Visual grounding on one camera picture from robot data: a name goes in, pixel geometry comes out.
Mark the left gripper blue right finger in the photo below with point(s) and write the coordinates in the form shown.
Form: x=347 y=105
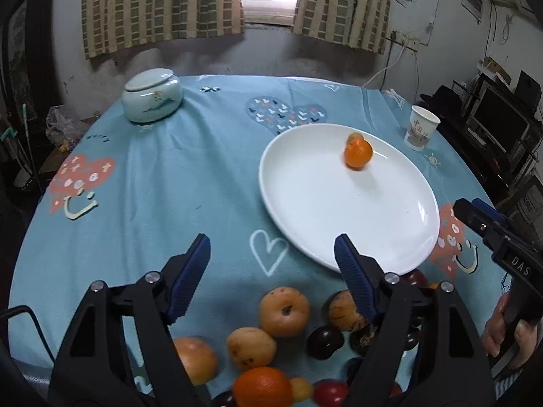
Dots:
x=351 y=268

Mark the yellow brown pear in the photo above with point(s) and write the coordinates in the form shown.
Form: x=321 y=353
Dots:
x=250 y=347

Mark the checkered curtain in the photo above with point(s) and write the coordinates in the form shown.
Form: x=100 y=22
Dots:
x=109 y=26
x=358 y=24

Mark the white oval plate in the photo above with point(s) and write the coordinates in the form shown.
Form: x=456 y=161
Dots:
x=387 y=208

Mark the wall power strip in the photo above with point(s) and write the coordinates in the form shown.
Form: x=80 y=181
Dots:
x=405 y=40

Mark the orange mandarin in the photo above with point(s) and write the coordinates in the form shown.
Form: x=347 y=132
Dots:
x=357 y=153

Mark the large red plum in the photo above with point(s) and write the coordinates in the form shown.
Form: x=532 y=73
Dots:
x=416 y=278

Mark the celadon lidded ceramic jar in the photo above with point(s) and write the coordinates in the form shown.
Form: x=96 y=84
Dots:
x=151 y=95

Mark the person's right hand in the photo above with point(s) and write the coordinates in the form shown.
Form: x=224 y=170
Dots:
x=526 y=335

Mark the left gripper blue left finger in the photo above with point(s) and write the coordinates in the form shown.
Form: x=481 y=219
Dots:
x=183 y=274

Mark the blue patterned tablecloth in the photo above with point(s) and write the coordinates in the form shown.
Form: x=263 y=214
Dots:
x=131 y=196

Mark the small brown fruit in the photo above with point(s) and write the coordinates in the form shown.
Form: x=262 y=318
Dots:
x=355 y=136

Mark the right checkered curtain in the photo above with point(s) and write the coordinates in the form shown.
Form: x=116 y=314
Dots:
x=358 y=24

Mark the clear plastic bag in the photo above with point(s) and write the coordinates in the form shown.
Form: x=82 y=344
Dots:
x=63 y=129

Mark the tan round pear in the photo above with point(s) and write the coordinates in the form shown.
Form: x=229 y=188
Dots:
x=284 y=312

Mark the dark plum near gripper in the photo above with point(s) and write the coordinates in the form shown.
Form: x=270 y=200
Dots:
x=224 y=399

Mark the small red tomato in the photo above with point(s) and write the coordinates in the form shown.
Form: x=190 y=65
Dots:
x=330 y=393

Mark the dark purple plum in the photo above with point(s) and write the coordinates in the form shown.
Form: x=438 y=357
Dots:
x=323 y=342

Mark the white paper cup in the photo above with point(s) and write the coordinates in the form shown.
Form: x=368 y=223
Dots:
x=422 y=124

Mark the left checkered curtain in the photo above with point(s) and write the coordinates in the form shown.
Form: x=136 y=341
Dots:
x=109 y=26

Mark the black computer monitor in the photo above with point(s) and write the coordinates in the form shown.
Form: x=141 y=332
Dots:
x=491 y=114

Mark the small yellow fruit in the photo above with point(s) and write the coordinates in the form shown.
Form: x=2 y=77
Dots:
x=302 y=389

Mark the large orange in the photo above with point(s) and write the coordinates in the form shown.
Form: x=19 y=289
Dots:
x=263 y=387

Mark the pale orange round fruit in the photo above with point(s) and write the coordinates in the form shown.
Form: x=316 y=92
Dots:
x=198 y=359

